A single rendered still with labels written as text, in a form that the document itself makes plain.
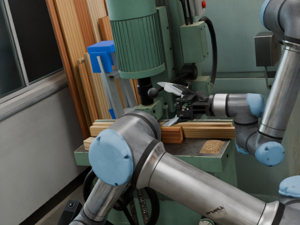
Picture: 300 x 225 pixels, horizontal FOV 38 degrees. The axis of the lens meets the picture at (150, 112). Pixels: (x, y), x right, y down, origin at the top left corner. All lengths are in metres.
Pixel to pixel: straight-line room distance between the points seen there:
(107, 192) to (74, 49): 2.00
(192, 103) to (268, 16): 0.35
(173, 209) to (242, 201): 0.79
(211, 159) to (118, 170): 0.65
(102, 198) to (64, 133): 2.07
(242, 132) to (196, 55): 0.49
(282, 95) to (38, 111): 2.08
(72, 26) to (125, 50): 1.55
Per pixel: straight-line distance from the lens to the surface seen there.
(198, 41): 1.74
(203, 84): 1.76
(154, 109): 1.68
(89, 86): 3.03
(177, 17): 1.76
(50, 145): 3.15
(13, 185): 2.93
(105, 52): 2.43
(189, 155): 1.55
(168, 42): 1.75
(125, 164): 0.91
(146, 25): 1.57
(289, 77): 1.25
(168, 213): 1.70
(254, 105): 1.35
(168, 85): 1.45
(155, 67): 1.60
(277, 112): 1.26
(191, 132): 1.67
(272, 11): 1.34
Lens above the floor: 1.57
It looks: 19 degrees down
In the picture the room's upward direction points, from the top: 9 degrees counter-clockwise
